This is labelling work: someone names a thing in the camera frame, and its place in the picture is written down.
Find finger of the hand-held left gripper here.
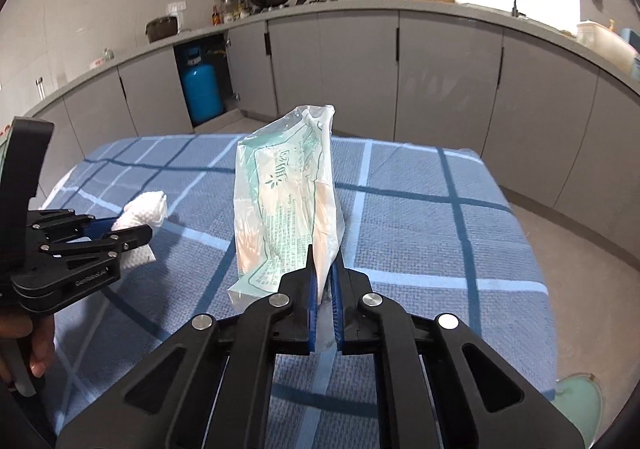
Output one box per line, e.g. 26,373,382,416
27,210,121,244
10,225,153,315

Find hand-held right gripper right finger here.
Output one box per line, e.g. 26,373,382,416
329,251,586,449

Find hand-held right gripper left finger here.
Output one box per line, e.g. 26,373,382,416
55,244,321,449

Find white paper towel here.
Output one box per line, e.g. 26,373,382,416
111,191,168,270

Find white green plastic packet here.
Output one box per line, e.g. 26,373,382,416
227,104,347,315

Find green metal-rimmed basin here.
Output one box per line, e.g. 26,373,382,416
552,371,606,447

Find person's left hand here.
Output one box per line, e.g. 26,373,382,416
0,315,57,378

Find blue checked tablecloth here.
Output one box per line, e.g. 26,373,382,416
30,131,558,449

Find blue gas cylinder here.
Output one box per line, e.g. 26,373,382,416
179,43,224,126

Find dark brown pot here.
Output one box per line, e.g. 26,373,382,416
146,15,180,42

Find grey kitchen cabinets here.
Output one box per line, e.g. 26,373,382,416
20,0,640,270

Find white lidded pot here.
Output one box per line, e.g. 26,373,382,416
576,20,627,52

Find blue dish drainer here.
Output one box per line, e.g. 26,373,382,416
620,28,640,60

